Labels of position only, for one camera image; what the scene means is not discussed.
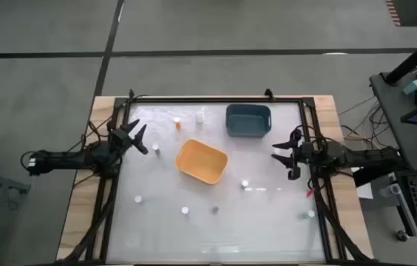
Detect loose floor cables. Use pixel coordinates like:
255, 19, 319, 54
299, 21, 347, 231
337, 95, 385, 143

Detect dark grey computer desk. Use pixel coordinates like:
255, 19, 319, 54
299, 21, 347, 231
369, 69, 417, 265

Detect small teal box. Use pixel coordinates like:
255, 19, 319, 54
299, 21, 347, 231
401, 79, 417, 96

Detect black cable bundle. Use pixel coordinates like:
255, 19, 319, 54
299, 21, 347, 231
62, 173, 119, 264
313, 184, 367, 264

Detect white paper sheet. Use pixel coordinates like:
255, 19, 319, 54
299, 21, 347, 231
356, 166, 374, 200

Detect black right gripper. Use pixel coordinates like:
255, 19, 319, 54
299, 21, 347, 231
271, 129, 316, 169

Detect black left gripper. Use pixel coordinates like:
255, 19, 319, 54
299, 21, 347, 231
118, 118, 149, 158

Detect clear plastic water bottle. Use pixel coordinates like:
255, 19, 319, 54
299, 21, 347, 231
379, 183, 402, 199

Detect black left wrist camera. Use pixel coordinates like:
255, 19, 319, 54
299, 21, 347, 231
111, 129, 132, 148

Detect yellow plastic bin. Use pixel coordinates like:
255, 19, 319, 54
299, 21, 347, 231
174, 138, 229, 185

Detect black monitor stand pole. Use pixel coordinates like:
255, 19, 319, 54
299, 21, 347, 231
384, 27, 417, 85

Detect teal plastic bin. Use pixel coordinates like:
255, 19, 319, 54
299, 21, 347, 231
225, 103, 272, 138

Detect dark mat with striped edge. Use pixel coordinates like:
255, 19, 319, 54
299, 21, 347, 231
384, 0, 417, 27

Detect black aluminium rig frame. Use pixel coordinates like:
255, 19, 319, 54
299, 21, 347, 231
56, 88, 374, 266

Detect wooden table board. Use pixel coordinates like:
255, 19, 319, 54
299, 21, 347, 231
55, 95, 375, 262

